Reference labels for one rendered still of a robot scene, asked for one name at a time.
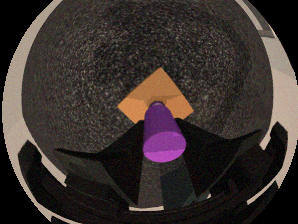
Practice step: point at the orange block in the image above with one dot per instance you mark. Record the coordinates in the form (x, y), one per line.
(156, 87)

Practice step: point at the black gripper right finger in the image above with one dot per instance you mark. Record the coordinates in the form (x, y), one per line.
(208, 156)

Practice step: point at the purple marker cap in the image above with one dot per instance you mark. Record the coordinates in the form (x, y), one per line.
(163, 140)

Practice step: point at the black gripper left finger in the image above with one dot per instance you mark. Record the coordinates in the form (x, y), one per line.
(119, 165)

